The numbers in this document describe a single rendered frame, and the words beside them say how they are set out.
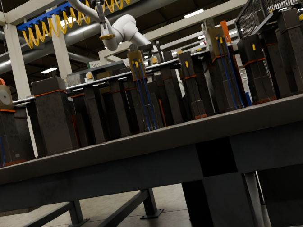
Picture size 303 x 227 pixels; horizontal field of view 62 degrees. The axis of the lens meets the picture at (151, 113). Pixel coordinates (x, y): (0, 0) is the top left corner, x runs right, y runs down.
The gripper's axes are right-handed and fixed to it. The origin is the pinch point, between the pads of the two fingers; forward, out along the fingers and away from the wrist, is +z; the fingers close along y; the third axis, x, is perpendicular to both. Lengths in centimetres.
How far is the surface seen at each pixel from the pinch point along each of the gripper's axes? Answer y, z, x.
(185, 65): 34, 39, 27
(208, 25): 36, 25, 41
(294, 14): 62, 38, 59
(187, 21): -509, -235, 263
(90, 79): -7.9, 22.9, -14.7
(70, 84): -9.0, 23.1, -26.1
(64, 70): -744, -258, -122
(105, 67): -19.2, 14.1, -4.5
